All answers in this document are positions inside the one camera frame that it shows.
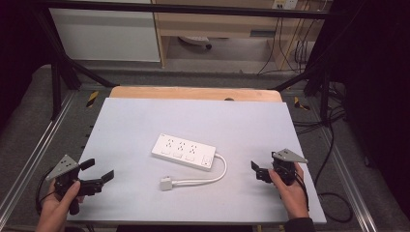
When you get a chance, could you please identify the white plug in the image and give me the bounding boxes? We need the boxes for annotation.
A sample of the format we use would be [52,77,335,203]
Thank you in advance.
[160,176,174,192]

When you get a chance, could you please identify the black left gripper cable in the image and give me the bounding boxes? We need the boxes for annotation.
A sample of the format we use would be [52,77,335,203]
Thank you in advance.
[35,175,58,217]

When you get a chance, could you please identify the wooden shelf unit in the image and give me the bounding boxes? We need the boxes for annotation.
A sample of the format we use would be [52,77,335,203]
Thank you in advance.
[150,0,327,68]

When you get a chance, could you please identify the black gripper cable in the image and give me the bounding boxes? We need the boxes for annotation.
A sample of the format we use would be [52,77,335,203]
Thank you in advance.
[294,171,310,213]
[35,175,58,217]

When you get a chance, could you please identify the bundle of hanging cables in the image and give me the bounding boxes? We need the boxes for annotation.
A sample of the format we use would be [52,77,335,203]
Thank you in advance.
[256,9,323,75]

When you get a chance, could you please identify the wooden table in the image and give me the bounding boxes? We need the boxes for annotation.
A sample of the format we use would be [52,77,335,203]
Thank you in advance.
[108,85,284,103]

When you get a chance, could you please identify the black floor cables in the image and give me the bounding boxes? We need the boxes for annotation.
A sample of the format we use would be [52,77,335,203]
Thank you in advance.
[291,81,354,224]

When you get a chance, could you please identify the pale grey table board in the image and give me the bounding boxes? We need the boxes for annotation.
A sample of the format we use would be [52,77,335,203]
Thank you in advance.
[67,97,328,225]

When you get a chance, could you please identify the black curtain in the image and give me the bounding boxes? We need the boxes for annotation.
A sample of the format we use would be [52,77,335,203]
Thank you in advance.
[313,0,410,220]
[0,0,54,130]

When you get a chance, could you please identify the wall socket plate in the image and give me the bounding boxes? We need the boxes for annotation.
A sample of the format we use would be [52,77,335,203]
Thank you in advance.
[272,0,299,11]

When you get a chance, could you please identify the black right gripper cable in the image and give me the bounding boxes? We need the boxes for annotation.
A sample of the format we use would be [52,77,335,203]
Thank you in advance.
[294,171,310,213]

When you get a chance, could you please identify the black metal frame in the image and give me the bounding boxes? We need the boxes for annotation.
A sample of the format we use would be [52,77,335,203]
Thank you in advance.
[32,0,337,122]

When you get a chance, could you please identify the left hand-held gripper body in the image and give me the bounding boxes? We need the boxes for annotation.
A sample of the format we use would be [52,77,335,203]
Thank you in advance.
[45,154,104,217]

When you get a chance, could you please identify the person's right hand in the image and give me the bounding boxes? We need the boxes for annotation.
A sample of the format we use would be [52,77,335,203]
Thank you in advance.
[268,162,310,221]

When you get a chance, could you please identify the white power strip cable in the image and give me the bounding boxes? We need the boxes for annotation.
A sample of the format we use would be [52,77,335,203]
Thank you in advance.
[171,153,228,188]

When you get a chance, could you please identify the white power strip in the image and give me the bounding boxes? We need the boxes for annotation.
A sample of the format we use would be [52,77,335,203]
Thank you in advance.
[151,132,218,172]

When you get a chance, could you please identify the aluminium rail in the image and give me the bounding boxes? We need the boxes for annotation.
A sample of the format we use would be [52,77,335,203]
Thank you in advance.
[317,125,380,232]
[0,91,78,223]

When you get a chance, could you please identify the white extension socket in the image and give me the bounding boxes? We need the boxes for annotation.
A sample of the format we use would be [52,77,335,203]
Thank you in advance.
[178,35,214,50]

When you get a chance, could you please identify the person's left hand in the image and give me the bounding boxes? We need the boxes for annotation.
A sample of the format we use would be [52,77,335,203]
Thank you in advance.
[35,180,86,227]

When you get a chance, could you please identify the white cabinet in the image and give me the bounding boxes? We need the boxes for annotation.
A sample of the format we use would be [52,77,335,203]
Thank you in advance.
[48,0,161,63]

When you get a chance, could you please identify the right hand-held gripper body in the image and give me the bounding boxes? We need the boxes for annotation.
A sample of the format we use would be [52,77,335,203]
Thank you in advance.
[270,148,309,187]

